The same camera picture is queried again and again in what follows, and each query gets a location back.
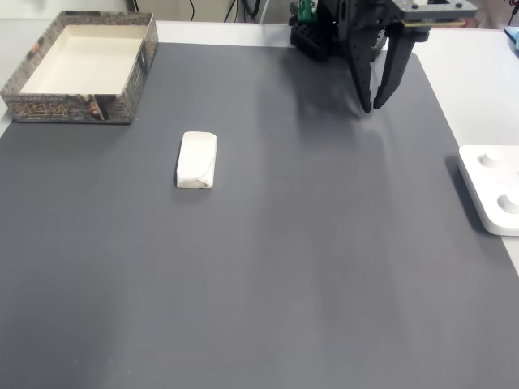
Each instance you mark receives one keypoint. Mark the white rectangular block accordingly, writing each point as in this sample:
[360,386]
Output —
[196,160]

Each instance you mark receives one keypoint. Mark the printed open cardboard box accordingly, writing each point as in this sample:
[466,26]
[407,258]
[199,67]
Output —
[81,61]

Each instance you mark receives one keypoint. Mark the green table clamp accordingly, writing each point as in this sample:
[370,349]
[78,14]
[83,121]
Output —
[307,10]

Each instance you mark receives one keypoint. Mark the blue object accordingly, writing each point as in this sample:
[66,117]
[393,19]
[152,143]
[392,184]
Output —
[513,38]

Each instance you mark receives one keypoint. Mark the white square stand base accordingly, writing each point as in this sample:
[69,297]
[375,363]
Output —
[490,202]

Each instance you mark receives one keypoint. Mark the dark gray table mat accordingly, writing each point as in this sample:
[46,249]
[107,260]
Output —
[251,263]

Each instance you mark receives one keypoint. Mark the black gripper camera mount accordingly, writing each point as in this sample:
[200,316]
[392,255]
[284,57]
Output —
[438,10]

